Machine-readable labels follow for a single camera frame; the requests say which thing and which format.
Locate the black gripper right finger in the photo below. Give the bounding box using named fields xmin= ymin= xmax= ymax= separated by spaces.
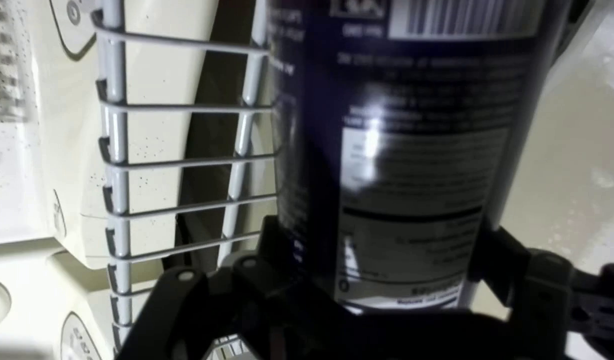
xmin=472 ymin=229 xmax=614 ymax=360

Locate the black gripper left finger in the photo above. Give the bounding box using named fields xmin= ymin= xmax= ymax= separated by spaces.
xmin=114 ymin=216 xmax=305 ymax=360

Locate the blue can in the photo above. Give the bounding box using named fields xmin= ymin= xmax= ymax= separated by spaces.
xmin=268 ymin=0 xmax=571 ymax=313

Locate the white washing machine far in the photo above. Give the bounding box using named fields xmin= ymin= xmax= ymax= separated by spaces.
xmin=0 ymin=240 xmax=114 ymax=360

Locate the white wire shelf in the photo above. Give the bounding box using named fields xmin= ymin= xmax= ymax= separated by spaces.
xmin=92 ymin=0 xmax=272 ymax=349

